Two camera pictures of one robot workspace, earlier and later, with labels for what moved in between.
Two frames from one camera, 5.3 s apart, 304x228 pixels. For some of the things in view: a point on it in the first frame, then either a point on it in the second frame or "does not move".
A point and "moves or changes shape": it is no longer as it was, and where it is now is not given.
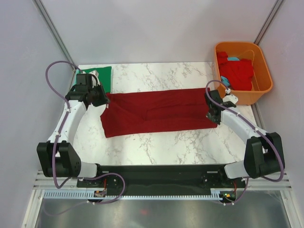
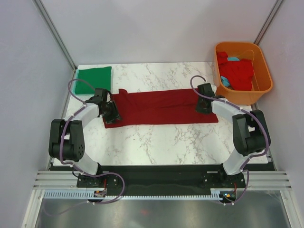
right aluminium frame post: [268, 21] does not move
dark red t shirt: [137, 112] moves or changes shape
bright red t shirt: [239, 73] does not move
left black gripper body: [98, 97] -> [111, 112]
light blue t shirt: [223, 79] does not move
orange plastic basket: [242, 66] does not move
